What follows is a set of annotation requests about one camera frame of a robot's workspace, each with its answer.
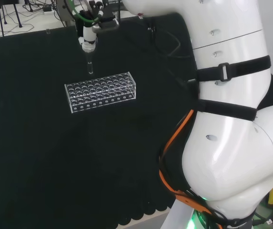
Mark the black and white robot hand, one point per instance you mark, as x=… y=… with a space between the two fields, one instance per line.
x=88 y=35

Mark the clear glass test tube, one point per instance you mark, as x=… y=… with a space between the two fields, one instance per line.
x=90 y=67

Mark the clear plastic test tube rack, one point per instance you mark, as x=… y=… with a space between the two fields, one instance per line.
x=98 y=95

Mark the black power adapter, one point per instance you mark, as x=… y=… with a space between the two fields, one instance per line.
x=47 y=9

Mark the black tripod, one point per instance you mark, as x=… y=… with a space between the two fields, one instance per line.
x=1 y=21

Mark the black bench cloth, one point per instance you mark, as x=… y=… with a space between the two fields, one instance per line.
x=43 y=143

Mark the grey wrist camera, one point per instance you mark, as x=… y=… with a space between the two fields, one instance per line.
x=105 y=25

